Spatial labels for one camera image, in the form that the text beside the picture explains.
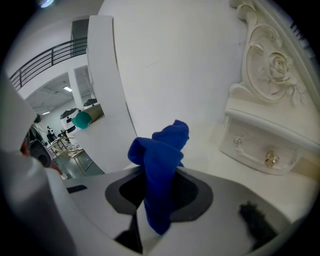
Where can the white ornate oval mirror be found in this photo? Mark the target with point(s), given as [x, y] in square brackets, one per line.
[270, 75]

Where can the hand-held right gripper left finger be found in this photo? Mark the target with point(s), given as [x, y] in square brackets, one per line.
[95, 205]

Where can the white robot with black top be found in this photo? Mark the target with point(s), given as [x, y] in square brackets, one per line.
[68, 122]

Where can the white ornate vanity table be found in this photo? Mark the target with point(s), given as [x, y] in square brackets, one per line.
[200, 162]

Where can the white shelf cabinet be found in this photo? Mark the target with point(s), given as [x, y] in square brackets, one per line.
[107, 100]

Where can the blue cloth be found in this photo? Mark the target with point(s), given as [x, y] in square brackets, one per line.
[160, 160]

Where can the teal rolled mat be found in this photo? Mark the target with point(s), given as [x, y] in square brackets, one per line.
[83, 120]

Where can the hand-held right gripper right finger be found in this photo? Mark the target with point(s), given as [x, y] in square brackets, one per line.
[225, 200]

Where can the black balcony railing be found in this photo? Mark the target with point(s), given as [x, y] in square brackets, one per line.
[47, 60]

